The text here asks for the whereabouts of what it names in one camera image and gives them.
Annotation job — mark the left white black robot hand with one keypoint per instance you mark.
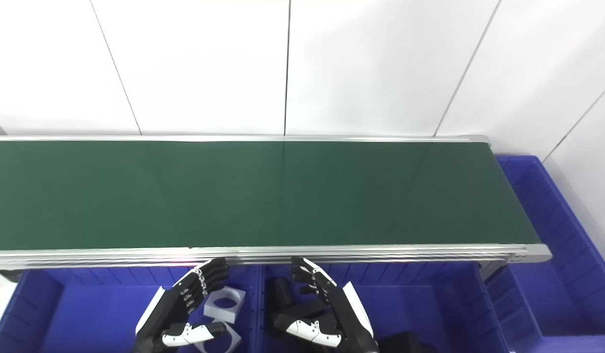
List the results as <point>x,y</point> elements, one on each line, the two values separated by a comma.
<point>172,299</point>

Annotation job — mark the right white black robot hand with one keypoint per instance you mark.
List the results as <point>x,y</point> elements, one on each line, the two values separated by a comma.
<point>344,318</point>

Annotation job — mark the black block part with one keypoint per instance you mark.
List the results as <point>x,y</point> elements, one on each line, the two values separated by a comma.
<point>302,310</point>

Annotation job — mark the white square part with hole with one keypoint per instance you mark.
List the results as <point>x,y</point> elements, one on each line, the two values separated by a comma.
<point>232,339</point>
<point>236,298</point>

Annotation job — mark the black boxy part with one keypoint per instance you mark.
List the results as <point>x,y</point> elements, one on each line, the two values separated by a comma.
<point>405,343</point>

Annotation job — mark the green conveyor belt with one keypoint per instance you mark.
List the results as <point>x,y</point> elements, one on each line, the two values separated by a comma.
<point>263,196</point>
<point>380,255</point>

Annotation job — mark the blue bin with white parts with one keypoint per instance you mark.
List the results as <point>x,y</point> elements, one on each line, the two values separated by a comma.
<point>86,314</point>

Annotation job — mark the blue bin with black parts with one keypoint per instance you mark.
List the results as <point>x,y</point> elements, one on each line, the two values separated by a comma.
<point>429,304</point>

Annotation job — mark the aluminium conveyor leg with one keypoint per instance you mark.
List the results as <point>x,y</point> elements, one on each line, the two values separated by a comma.
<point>491,269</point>

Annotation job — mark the empty blue bin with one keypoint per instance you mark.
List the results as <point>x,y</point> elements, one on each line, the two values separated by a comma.
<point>552,274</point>

